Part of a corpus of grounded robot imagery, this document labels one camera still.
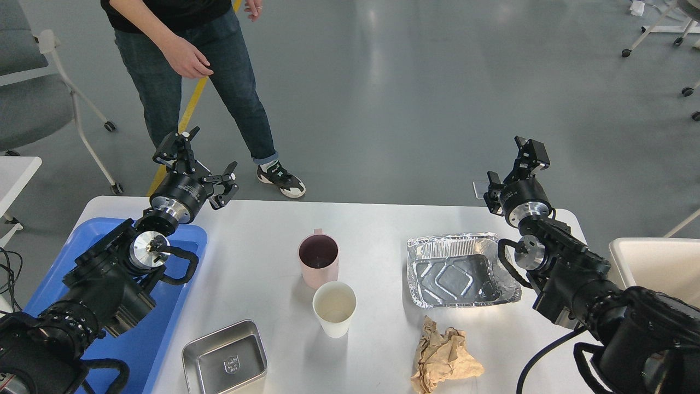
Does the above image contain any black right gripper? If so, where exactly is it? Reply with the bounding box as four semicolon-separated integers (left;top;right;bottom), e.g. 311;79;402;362
483;136;553;228

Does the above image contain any clear floor plate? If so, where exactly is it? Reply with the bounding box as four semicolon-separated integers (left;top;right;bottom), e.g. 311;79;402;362
472;181;490;200

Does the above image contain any grey office chair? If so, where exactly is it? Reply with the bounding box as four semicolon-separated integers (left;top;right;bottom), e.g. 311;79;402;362
1;1;124;195

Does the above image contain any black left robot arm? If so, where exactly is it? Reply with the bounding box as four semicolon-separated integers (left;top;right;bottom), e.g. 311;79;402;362
1;127;238;393

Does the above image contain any small stainless steel tray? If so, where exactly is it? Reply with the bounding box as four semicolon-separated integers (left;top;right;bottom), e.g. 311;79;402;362
182;320;268;393

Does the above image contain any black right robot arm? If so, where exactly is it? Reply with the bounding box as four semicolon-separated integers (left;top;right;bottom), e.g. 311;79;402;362
483;136;699;393

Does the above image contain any white side table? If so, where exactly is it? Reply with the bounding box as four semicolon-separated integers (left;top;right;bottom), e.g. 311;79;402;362
1;155;42;215

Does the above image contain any blue plastic tray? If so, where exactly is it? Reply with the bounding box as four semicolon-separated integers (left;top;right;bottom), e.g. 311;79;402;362
24;217;208;393

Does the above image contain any crumpled brown paper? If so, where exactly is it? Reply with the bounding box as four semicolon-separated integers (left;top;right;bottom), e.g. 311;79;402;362
410;316;485;393

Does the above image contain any black cable bundle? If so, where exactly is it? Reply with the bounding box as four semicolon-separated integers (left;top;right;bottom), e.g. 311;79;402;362
0;246;24;314

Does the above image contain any white paper cup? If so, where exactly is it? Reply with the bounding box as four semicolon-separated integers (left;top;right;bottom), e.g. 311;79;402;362
312;280;357;338

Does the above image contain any white plastic bin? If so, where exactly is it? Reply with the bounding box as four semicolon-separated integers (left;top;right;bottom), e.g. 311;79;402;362
609;237;699;307

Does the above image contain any person in dark clothes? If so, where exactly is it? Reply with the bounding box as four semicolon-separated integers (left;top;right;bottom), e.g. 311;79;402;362
101;1;307;199

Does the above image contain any pink ribbed mug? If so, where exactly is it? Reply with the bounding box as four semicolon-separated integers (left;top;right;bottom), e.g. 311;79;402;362
297;228;339;290

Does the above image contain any aluminium foil tray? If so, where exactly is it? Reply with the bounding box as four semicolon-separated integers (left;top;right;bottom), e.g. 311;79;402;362
406;232;522;309

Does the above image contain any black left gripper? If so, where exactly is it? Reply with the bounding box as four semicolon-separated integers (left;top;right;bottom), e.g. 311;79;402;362
149;126;238;224

